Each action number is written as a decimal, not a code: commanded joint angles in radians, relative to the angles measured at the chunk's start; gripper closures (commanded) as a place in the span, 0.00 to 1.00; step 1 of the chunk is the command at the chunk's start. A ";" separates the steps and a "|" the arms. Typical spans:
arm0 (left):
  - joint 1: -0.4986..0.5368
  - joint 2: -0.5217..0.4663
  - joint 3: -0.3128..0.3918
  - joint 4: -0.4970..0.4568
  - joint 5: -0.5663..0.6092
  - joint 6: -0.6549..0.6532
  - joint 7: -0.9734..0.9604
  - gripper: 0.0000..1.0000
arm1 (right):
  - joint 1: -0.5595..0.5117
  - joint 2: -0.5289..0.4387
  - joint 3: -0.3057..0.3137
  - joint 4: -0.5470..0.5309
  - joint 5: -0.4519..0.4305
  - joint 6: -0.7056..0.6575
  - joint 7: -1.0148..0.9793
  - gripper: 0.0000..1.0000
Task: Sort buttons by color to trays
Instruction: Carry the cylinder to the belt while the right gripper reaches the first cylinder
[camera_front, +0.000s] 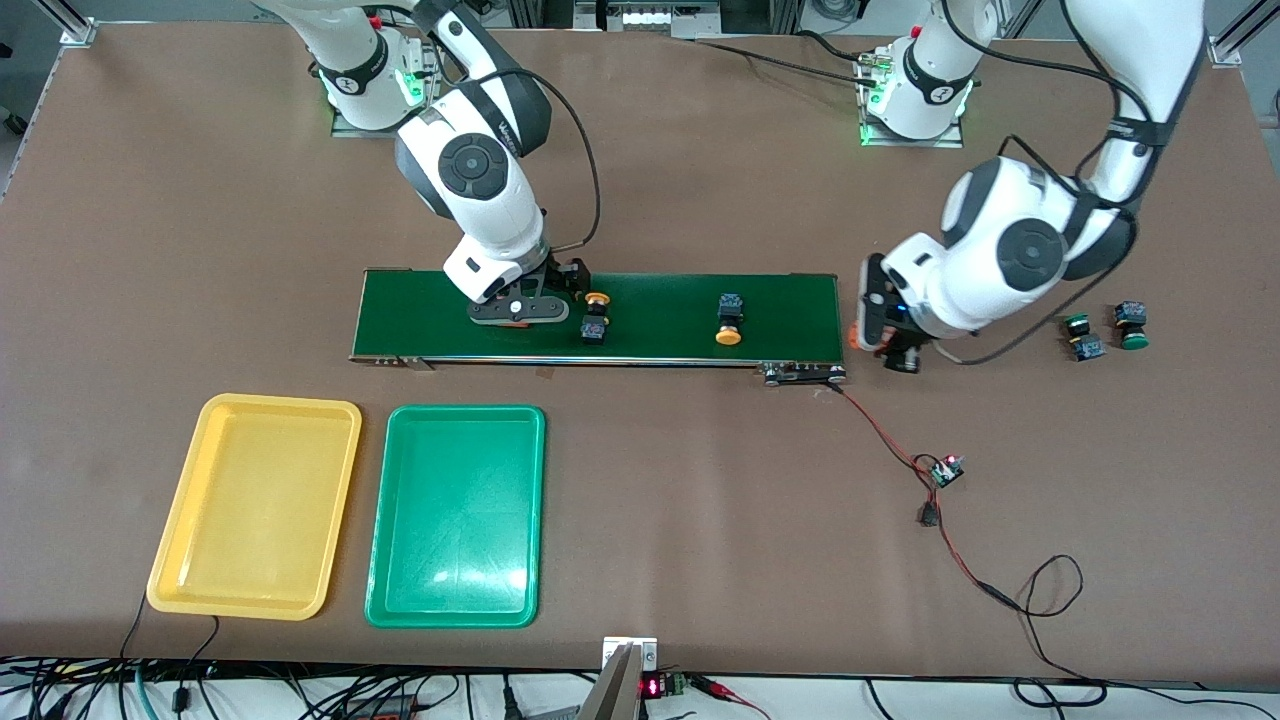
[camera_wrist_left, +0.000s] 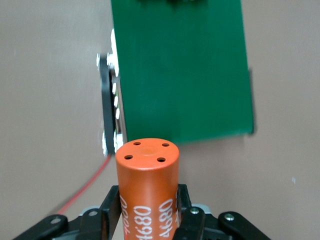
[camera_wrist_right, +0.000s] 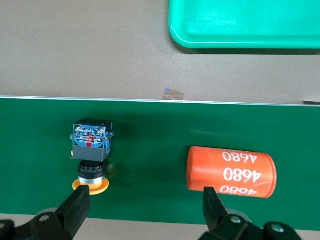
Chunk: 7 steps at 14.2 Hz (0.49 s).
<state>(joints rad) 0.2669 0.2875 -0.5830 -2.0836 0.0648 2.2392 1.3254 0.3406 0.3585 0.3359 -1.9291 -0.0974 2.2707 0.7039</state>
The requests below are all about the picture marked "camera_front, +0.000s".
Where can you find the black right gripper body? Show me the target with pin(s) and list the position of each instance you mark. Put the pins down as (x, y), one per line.
(571, 279)

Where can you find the yellow push button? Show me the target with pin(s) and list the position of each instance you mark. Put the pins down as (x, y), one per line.
(730, 335)
(595, 328)

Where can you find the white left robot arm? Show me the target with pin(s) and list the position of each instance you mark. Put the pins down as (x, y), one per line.
(990, 220)

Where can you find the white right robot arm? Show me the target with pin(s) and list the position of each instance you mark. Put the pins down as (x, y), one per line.
(490, 200)

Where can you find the green conveyor belt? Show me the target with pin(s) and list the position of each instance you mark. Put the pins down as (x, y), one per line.
(660, 300)

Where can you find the small green circuit board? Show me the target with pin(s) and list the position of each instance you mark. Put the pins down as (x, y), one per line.
(946, 471)

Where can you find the green push button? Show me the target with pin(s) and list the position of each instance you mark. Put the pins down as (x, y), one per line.
(1085, 347)
(1130, 318)

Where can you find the green plastic tray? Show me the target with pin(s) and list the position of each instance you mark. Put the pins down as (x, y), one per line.
(455, 515)

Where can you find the red clip test lead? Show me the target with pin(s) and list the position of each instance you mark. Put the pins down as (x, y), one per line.
(715, 686)

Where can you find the yellow plastic tray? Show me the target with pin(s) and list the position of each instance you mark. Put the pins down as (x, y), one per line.
(255, 500)

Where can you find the red LED display module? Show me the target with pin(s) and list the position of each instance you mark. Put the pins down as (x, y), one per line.
(652, 687)

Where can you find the aluminium corner profile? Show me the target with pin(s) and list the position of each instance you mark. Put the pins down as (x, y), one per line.
(75, 30)
(1235, 45)

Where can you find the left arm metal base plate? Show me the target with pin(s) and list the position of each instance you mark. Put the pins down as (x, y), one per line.
(910, 142)

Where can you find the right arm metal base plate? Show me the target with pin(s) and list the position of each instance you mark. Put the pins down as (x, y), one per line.
(385, 131)

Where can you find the metal frame with light strip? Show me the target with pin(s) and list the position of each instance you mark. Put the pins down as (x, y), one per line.
(650, 18)

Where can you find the aluminium camera bracket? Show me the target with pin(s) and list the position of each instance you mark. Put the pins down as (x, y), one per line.
(628, 655)

